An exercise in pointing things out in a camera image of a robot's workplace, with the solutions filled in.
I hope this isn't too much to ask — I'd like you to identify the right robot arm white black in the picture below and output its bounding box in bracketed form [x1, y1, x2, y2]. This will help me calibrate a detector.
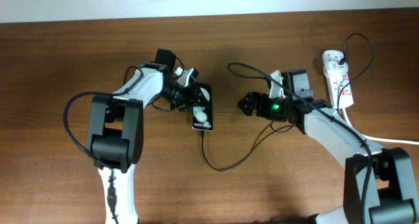
[238, 70, 418, 223]

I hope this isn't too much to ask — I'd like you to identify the black USB charging cable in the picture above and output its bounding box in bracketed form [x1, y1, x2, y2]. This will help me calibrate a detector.
[200, 32, 376, 172]

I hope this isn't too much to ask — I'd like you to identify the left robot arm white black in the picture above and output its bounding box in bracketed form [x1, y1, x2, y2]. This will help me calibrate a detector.
[86, 49, 199, 223]

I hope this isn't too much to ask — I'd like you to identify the white USB wall charger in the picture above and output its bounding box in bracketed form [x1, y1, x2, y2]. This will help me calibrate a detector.
[322, 50, 348, 72]

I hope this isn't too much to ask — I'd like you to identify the white power strip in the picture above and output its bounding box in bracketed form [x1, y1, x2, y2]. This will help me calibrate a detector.
[323, 62, 354, 109]

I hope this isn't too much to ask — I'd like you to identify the black smartphone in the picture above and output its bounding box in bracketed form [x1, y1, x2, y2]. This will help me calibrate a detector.
[192, 83, 213, 131]

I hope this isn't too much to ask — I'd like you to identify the white power strip cord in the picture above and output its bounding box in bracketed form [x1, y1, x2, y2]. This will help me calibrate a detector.
[340, 107, 419, 146]

